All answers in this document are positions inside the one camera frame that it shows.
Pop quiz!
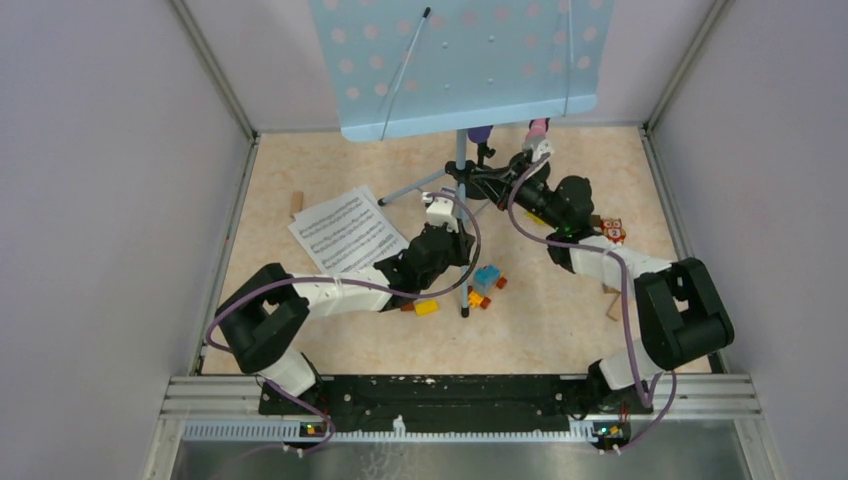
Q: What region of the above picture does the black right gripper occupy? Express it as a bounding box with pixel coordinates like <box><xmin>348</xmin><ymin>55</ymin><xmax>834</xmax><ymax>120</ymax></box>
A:
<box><xmin>471</xmin><ymin>158</ymin><xmax>563</xmax><ymax>231</ymax></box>

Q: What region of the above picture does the light blue music stand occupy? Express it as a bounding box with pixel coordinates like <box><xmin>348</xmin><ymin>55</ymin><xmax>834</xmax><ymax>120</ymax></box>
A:
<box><xmin>308</xmin><ymin>0</ymin><xmax>616</xmax><ymax>319</ymax></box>

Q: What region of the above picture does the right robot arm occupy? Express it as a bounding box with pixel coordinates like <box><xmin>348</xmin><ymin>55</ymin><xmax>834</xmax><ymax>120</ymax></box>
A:
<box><xmin>465</xmin><ymin>152</ymin><xmax>735</xmax><ymax>412</ymax></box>

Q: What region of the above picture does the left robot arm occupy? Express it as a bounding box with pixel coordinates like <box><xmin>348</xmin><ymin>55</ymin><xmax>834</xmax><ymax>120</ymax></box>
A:
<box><xmin>210</xmin><ymin>225</ymin><xmax>480</xmax><ymax>414</ymax></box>

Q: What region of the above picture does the black left microphone stand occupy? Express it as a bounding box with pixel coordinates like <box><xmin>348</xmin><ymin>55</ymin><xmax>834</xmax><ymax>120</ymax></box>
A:
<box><xmin>444</xmin><ymin>141</ymin><xmax>496</xmax><ymax>200</ymax></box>

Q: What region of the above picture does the yellow wooden block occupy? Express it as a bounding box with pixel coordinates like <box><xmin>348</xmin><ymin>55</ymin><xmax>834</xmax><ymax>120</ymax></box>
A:
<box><xmin>414</xmin><ymin>299</ymin><xmax>440</xmax><ymax>316</ymax></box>

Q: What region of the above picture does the purple toy microphone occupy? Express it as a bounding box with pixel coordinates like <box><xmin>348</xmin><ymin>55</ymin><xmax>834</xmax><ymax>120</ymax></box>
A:
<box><xmin>467</xmin><ymin>125</ymin><xmax>494</xmax><ymax>145</ymax></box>

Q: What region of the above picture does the yellow owl number block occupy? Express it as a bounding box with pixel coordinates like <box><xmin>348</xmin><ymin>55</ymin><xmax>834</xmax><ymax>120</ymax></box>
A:
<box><xmin>525</xmin><ymin>212</ymin><xmax>547</xmax><ymax>226</ymax></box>

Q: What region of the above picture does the blue toy brick car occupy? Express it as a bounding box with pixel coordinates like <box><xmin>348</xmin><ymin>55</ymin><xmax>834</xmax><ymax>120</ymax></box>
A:
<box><xmin>468</xmin><ymin>264</ymin><xmax>508</xmax><ymax>309</ymax></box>

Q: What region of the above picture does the pink toy microphone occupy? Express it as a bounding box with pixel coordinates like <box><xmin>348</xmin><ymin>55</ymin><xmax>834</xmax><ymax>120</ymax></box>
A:
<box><xmin>525</xmin><ymin>118</ymin><xmax>550</xmax><ymax>140</ymax></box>

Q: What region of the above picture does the red owl number block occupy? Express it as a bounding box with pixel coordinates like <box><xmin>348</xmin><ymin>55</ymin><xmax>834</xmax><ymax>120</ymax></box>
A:
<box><xmin>600</xmin><ymin>218</ymin><xmax>627</xmax><ymax>244</ymax></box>

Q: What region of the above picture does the wooden block far left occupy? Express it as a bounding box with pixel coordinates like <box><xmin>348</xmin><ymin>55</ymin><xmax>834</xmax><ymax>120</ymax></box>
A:
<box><xmin>289</xmin><ymin>191</ymin><xmax>305</xmax><ymax>219</ymax></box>

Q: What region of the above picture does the wooden block right side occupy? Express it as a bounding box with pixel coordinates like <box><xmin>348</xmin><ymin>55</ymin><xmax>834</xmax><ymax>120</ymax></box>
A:
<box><xmin>606</xmin><ymin>294</ymin><xmax>624</xmax><ymax>321</ymax></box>

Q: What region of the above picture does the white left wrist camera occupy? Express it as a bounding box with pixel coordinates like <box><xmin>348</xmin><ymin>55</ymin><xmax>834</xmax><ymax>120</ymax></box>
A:
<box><xmin>421</xmin><ymin>191</ymin><xmax>459</xmax><ymax>233</ymax></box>

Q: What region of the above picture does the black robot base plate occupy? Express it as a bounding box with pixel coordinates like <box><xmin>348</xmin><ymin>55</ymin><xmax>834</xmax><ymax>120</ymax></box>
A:
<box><xmin>258</xmin><ymin>374</ymin><xmax>652</xmax><ymax>433</ymax></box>

